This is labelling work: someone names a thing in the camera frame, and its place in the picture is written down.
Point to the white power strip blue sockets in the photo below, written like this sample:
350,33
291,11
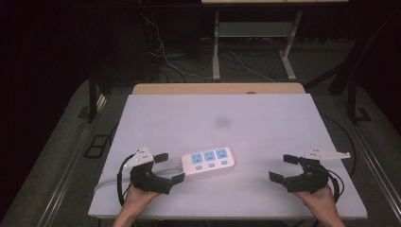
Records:
208,162

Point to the black upright metal stand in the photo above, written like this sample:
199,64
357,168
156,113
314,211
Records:
352,101
92,94

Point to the black slanted stand leg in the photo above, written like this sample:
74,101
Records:
356,60

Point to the black floor frame bracket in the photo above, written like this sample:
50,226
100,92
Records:
97,145

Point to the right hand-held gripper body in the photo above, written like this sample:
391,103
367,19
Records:
310,179

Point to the person's left hand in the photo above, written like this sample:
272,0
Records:
137,198

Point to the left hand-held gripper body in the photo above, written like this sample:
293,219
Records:
148,179

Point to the person's right hand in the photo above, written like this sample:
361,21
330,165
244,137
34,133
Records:
320,200

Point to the aluminium floor rail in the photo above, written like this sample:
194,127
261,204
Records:
378,170
74,157

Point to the white metal desk frame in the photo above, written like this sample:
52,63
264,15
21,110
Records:
252,29

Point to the white board table cover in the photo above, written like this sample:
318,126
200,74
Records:
220,126

